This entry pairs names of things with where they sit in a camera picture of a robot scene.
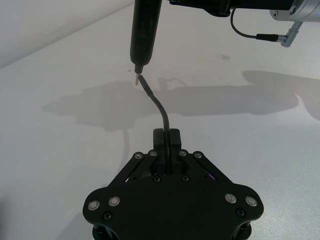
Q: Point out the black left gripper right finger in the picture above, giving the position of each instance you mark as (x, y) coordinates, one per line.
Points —
(175, 147)

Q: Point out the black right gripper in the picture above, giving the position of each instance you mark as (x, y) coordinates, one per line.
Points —
(200, 4)

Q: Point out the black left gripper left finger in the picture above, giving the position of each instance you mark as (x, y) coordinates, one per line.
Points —
(159, 147)

